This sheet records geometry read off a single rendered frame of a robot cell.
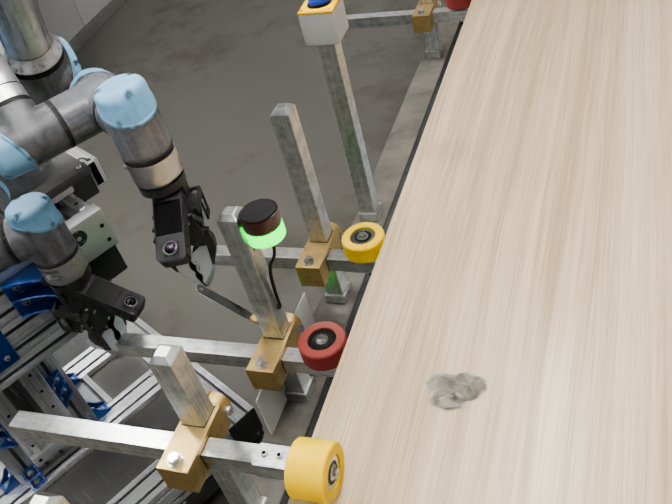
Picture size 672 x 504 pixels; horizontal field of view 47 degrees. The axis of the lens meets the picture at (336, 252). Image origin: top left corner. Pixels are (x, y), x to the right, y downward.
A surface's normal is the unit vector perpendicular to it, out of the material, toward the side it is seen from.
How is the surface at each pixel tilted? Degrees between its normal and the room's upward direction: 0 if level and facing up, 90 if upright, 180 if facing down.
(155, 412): 0
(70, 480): 0
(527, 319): 0
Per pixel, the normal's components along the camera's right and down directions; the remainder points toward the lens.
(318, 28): -0.29, 0.68
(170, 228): -0.15, -0.33
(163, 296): -0.22, -0.74
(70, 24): 0.94, 0.02
